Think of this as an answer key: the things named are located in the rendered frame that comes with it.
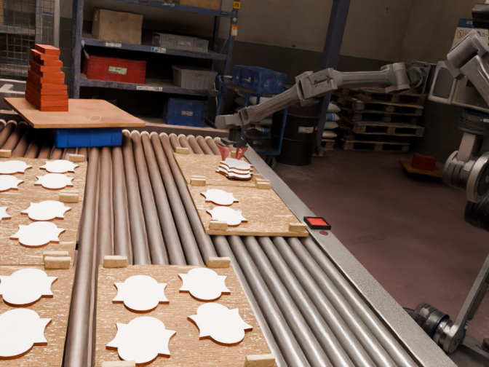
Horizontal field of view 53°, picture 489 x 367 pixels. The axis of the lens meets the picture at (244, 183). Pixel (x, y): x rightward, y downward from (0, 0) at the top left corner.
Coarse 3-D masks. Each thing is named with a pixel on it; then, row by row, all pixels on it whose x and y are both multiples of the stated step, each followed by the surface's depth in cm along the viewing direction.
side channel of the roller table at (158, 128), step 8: (0, 112) 242; (8, 112) 244; (8, 120) 244; (16, 120) 244; (24, 120) 245; (128, 128) 260; (136, 128) 261; (144, 128) 262; (152, 128) 263; (160, 128) 265; (168, 128) 266; (176, 128) 267; (184, 128) 268; (192, 128) 271; (200, 128) 274; (208, 128) 277; (216, 136) 274; (224, 136) 275
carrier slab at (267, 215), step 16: (192, 192) 180; (240, 192) 188; (256, 192) 191; (272, 192) 194; (208, 208) 168; (240, 208) 172; (256, 208) 175; (272, 208) 177; (208, 224) 155; (240, 224) 159; (256, 224) 161; (272, 224) 163; (288, 224) 165
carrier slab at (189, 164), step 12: (180, 156) 222; (192, 156) 225; (204, 156) 228; (216, 156) 231; (228, 156) 234; (180, 168) 205; (192, 168) 208; (204, 168) 210; (216, 168) 213; (252, 168) 220; (216, 180) 198; (228, 180) 200; (240, 180) 202; (252, 180) 205
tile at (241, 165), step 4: (228, 160) 212; (232, 160) 213; (236, 160) 214; (240, 160) 215; (224, 164) 208; (228, 164) 207; (232, 164) 208; (236, 164) 209; (240, 164) 209; (244, 164) 210; (248, 164) 211; (228, 168) 204; (232, 168) 205; (236, 168) 204; (240, 168) 203; (244, 168) 204; (248, 168) 205
